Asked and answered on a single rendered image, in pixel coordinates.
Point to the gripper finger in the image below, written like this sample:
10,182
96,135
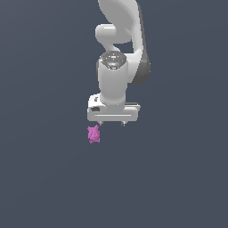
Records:
123,123
100,123

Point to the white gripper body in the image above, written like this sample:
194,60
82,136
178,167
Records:
112,112

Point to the small pink spiky object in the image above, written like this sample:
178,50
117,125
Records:
93,134

